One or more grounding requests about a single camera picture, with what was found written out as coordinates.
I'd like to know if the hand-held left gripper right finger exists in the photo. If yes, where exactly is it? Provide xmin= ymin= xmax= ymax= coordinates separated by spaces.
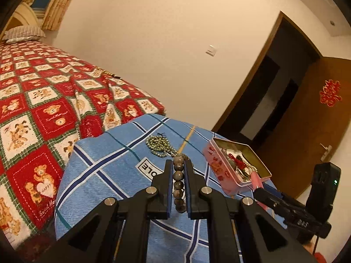
xmin=184 ymin=159 xmax=319 ymax=263

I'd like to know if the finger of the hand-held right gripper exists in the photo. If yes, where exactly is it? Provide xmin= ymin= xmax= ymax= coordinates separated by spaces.
xmin=254 ymin=189 xmax=288 ymax=221
xmin=263 ymin=187 xmax=305 ymax=211

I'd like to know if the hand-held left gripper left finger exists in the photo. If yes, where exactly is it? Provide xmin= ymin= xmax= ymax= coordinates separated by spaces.
xmin=36 ymin=160 xmax=174 ymax=263

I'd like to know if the pink ring bracelet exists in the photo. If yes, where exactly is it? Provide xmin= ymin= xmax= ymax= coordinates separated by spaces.
xmin=251 ymin=171 xmax=270 ymax=211

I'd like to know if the brown bead bracelet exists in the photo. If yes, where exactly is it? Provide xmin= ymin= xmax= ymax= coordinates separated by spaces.
xmin=171 ymin=155 xmax=194 ymax=213

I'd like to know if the pink tin box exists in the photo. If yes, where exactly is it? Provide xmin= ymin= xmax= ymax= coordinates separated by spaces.
xmin=203 ymin=138 xmax=272 ymax=196

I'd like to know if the red tassel charm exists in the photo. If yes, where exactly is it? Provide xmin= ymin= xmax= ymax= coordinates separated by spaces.
xmin=229 ymin=155 xmax=247 ymax=168

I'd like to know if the brown wooden door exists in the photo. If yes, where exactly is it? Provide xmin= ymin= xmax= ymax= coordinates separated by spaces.
xmin=256 ymin=57 xmax=351 ymax=198

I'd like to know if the blue plaid cloth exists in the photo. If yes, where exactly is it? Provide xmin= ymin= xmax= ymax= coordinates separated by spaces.
xmin=55 ymin=114 xmax=288 ymax=263

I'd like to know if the red paper door decoration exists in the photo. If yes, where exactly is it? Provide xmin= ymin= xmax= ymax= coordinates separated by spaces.
xmin=319 ymin=80 xmax=342 ymax=107

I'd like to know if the red checkered bear blanket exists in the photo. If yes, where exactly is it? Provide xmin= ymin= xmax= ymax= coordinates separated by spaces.
xmin=0 ymin=42 xmax=166 ymax=248

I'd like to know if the grey striped pillow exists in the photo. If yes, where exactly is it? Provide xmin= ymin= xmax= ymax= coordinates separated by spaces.
xmin=2 ymin=26 xmax=47 ymax=44

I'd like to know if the beige patterned curtain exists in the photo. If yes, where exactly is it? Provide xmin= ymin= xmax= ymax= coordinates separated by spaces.
xmin=44 ymin=0 xmax=85 ymax=31

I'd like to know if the cream wooden headboard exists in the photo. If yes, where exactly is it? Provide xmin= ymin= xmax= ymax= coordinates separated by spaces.
xmin=0 ymin=3 xmax=39 ymax=41

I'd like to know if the silver door handle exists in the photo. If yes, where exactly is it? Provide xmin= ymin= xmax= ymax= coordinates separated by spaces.
xmin=319 ymin=144 xmax=333 ymax=162

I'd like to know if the small gold bead chain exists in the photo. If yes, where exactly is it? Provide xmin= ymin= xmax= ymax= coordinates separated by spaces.
xmin=95 ymin=68 xmax=121 ymax=78

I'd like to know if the dark wooden door frame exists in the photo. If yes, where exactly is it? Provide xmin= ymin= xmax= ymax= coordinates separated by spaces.
xmin=212 ymin=11 xmax=320 ymax=148

